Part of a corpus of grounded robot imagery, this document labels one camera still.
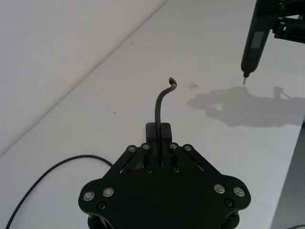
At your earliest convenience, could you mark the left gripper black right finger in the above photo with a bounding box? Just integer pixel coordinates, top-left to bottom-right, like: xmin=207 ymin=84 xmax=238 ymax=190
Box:
xmin=158 ymin=122 xmax=219 ymax=177

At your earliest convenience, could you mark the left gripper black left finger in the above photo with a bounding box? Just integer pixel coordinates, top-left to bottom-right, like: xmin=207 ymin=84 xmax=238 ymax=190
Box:
xmin=104 ymin=122 xmax=159 ymax=177

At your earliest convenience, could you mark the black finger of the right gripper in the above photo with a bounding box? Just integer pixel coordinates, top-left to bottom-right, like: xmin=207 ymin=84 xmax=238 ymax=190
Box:
xmin=271 ymin=0 xmax=305 ymax=44

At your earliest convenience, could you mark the thin black cable with plug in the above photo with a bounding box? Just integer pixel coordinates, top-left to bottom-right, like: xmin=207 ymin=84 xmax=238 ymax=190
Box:
xmin=4 ymin=77 xmax=178 ymax=229

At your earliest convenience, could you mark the black electric screwdriver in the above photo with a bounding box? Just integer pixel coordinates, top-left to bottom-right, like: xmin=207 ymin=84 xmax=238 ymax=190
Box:
xmin=240 ymin=0 xmax=275 ymax=85

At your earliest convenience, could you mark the white table cloth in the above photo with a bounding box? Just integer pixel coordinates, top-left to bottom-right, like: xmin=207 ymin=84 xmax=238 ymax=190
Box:
xmin=0 ymin=0 xmax=305 ymax=229

